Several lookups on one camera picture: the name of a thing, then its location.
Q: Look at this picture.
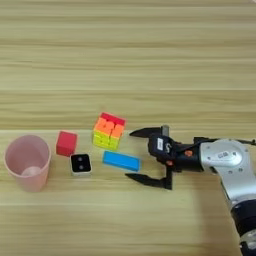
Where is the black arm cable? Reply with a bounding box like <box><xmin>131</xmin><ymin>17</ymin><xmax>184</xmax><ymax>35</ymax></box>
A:
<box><xmin>239</xmin><ymin>137</ymin><xmax>256</xmax><ymax>147</ymax></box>

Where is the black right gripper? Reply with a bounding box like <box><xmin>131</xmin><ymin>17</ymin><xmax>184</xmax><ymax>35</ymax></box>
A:
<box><xmin>124</xmin><ymin>124</ymin><xmax>205</xmax><ymax>191</ymax></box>

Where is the blue flat block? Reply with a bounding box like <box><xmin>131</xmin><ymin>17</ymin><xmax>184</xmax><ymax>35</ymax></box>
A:
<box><xmin>102</xmin><ymin>150</ymin><xmax>142</xmax><ymax>172</ymax></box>

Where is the red cube block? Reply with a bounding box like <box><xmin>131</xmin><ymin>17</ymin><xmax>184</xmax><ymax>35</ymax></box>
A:
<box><xmin>55</xmin><ymin>130</ymin><xmax>79</xmax><ymax>158</ymax></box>

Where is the small white black-topped box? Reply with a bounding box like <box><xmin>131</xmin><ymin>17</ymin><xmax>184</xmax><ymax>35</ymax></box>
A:
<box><xmin>69</xmin><ymin>153</ymin><xmax>93</xmax><ymax>177</ymax></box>

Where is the multicolour puzzle cube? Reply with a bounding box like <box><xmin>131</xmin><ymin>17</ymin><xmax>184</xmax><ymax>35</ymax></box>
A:
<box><xmin>92</xmin><ymin>112</ymin><xmax>127</xmax><ymax>151</ymax></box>

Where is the pink plastic cup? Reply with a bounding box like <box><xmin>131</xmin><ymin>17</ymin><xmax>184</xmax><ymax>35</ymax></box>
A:
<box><xmin>3</xmin><ymin>134</ymin><xmax>52</xmax><ymax>193</ymax></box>

